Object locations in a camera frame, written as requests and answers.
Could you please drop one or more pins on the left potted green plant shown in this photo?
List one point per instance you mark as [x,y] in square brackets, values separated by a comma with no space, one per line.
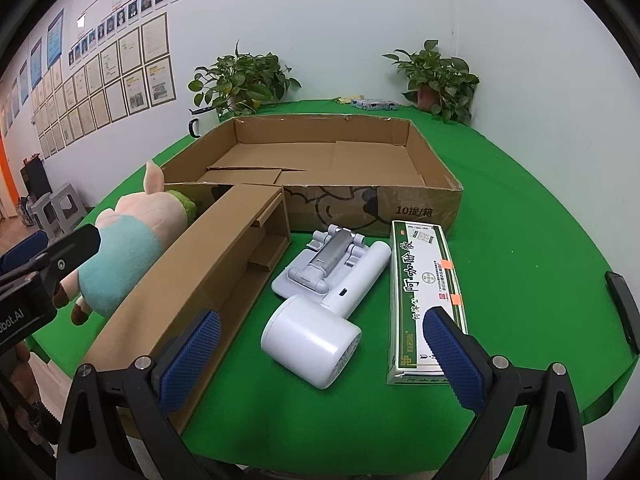
[240,84]

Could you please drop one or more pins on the potted green plant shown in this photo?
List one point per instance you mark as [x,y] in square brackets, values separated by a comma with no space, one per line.
[443,86]
[240,84]

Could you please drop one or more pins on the long narrow cardboard tray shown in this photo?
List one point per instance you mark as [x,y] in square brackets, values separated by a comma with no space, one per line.
[221,263]

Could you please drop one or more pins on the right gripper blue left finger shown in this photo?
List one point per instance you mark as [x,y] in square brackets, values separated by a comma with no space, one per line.
[182,360]

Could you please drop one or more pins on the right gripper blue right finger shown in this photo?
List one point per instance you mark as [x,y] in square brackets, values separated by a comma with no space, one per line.
[465,364]

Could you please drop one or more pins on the right potted green plant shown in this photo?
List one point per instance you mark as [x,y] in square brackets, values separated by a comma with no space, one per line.
[443,86]

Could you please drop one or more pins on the black phone at table edge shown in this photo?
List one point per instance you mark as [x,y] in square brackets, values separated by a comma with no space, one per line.
[626,308]

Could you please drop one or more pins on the large cardboard box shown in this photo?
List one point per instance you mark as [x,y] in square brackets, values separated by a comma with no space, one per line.
[357,171]

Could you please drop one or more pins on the small packets at table back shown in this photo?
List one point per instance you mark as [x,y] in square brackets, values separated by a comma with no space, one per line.
[362,103]

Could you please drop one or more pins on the grey plastic stool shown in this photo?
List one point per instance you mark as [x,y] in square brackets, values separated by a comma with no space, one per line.
[61,210]

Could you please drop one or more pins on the green white medicine box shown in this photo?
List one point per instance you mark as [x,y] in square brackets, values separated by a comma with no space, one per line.
[422,276]

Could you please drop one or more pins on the pink pig plush toy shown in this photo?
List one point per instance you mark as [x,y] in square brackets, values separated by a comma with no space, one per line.
[133,236]

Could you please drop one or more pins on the white folding stand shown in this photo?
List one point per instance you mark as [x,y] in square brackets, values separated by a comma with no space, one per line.
[326,260]

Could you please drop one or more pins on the green table cloth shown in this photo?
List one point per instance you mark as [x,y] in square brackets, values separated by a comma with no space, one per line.
[533,288]

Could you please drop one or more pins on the framed certificates on wall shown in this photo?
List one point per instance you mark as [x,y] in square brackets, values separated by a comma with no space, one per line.
[112,73]

